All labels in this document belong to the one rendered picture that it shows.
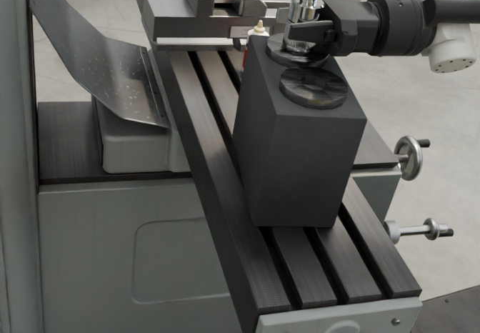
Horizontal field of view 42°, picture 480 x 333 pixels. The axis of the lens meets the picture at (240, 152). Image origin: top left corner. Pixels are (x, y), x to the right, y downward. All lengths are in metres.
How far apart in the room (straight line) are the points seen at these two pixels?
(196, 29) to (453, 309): 0.77
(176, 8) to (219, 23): 0.09
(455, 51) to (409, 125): 2.19
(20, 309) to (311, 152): 0.79
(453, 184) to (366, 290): 2.02
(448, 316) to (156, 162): 0.66
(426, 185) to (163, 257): 1.58
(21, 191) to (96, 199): 0.16
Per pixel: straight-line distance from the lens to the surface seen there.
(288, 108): 0.79
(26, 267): 1.33
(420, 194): 2.70
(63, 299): 1.48
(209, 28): 1.30
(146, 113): 1.20
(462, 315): 1.40
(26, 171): 1.20
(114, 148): 1.22
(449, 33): 0.97
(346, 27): 0.87
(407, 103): 3.32
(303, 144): 0.81
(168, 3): 1.32
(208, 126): 1.07
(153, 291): 1.51
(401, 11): 0.92
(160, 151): 1.24
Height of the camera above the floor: 1.53
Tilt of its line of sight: 35 degrees down
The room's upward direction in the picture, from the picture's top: 10 degrees clockwise
